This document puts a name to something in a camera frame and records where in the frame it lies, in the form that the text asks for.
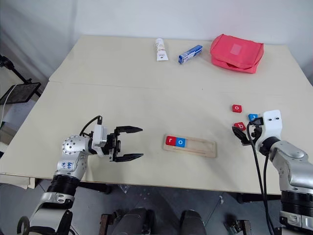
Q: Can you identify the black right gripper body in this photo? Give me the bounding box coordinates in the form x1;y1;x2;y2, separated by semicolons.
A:
247;124;264;146

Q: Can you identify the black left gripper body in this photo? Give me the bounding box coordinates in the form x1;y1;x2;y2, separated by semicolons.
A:
105;127;122;162

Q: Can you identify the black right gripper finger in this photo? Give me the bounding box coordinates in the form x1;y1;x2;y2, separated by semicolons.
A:
231;125;244;141
238;132;251;147

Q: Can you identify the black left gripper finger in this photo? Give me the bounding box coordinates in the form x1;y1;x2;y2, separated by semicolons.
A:
112;153;145;163
115;125;144;135

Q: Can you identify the red letter b block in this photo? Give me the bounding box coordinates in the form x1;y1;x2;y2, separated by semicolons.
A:
233;121;247;132

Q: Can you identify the wooden letter tray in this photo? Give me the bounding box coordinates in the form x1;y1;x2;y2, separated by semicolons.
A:
161;134;218;159

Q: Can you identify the dark rounded shape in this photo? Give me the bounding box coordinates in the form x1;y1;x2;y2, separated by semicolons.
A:
180;209;206;235
113;207;155;235

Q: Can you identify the pink fabric pouch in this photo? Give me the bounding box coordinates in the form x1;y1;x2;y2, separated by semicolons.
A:
209;33;265;74

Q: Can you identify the white cream tube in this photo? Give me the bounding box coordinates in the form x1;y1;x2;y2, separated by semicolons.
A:
154;37;170;62

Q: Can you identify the blue toothpaste box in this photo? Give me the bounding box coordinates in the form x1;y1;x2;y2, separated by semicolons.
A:
178;44;204;65

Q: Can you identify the cream board piece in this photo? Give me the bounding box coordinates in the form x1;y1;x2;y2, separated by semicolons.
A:
0;174;36;189

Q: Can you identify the black tablet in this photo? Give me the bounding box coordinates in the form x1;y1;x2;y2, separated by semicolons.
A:
0;82;42;106

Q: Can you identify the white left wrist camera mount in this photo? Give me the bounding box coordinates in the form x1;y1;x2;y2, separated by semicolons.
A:
92;124;109;158

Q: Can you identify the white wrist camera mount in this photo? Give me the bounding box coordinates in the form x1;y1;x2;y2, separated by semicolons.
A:
258;110;285;145
92;124;109;158

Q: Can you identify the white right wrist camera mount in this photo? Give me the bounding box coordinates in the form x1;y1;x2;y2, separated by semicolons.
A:
258;110;285;145

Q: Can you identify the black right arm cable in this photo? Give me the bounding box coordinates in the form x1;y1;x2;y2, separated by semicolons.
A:
246;117;276;235

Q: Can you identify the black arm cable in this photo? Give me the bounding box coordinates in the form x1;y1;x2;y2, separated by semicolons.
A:
79;115;104;137
246;117;276;235

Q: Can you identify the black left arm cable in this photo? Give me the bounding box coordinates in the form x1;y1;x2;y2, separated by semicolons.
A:
79;115;104;137

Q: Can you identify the black table frame bar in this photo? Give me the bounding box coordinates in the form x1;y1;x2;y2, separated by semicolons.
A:
235;192;282;204
79;181;113;195

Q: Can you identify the brown metal bracket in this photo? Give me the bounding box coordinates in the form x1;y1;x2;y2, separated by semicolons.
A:
228;218;253;235
100;213;116;235

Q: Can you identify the white cable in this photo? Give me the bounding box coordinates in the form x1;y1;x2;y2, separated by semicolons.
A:
0;84;18;123

